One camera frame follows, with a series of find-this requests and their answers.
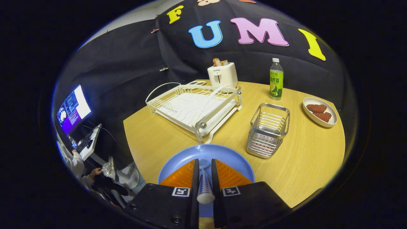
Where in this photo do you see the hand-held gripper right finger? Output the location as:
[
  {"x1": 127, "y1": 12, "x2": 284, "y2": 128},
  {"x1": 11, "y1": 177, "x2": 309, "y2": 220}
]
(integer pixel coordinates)
[{"x1": 211, "y1": 158, "x2": 291, "y2": 229}]

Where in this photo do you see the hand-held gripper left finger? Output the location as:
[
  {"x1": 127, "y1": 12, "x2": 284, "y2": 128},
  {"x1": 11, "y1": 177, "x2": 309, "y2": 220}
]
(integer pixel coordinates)
[{"x1": 124, "y1": 158, "x2": 200, "y2": 229}]

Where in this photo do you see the spoon with blue striped handle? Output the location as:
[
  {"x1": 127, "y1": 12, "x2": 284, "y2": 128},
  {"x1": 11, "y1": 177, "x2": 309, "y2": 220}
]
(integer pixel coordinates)
[{"x1": 197, "y1": 159, "x2": 216, "y2": 205}]

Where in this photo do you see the blue plate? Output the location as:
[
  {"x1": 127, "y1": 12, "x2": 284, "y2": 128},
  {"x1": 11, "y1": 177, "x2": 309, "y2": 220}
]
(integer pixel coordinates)
[{"x1": 158, "y1": 144, "x2": 255, "y2": 218}]

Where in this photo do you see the metal wire basket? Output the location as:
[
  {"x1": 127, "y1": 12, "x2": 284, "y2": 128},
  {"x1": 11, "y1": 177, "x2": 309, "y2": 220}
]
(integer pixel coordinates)
[{"x1": 246, "y1": 103, "x2": 290, "y2": 159}]

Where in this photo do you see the white wire dish rack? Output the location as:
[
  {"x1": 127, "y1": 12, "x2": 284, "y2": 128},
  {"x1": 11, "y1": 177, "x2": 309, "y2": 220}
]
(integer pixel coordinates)
[{"x1": 145, "y1": 82, "x2": 243, "y2": 144}]

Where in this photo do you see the white plate with meat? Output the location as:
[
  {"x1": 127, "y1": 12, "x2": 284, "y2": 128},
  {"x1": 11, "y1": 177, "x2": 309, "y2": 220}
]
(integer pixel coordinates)
[{"x1": 302, "y1": 97, "x2": 338, "y2": 128}]

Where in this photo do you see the crumpled silver bag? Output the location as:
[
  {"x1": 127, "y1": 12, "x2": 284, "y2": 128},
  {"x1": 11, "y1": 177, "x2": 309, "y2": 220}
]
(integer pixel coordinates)
[{"x1": 102, "y1": 156, "x2": 116, "y2": 182}]

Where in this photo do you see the white toaster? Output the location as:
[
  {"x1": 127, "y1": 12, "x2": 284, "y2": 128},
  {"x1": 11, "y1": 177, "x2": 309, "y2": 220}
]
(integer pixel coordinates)
[{"x1": 207, "y1": 62, "x2": 238, "y2": 89}]

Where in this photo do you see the green label drink bottle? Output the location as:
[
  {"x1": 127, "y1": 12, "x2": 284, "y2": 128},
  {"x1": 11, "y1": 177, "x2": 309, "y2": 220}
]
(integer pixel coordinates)
[{"x1": 269, "y1": 58, "x2": 284, "y2": 101}]

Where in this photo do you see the red meat slice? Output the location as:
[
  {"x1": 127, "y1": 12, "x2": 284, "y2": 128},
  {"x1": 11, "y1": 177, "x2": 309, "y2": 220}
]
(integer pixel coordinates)
[
  {"x1": 306, "y1": 104, "x2": 327, "y2": 113},
  {"x1": 313, "y1": 112, "x2": 332, "y2": 123}
]

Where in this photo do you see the open laptop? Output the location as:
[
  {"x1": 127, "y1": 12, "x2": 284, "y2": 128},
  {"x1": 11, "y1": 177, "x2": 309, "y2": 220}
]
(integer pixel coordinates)
[{"x1": 57, "y1": 84, "x2": 103, "y2": 161}]

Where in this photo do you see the black backdrop cloth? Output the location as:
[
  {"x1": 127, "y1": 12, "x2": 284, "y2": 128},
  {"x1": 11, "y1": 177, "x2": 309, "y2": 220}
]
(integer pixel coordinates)
[{"x1": 52, "y1": 0, "x2": 356, "y2": 166}]

